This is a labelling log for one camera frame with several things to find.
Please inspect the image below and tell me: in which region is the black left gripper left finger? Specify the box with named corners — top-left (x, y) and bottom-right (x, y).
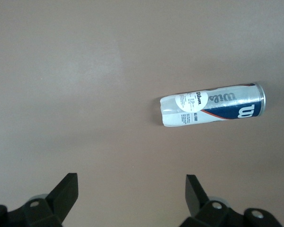
top-left (0, 173), bottom-right (79, 227)

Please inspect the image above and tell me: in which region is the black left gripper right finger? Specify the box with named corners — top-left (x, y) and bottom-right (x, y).
top-left (179, 174), bottom-right (282, 227)

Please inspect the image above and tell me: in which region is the Wilson tennis ball can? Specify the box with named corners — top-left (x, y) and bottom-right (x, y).
top-left (160, 82), bottom-right (266, 128)

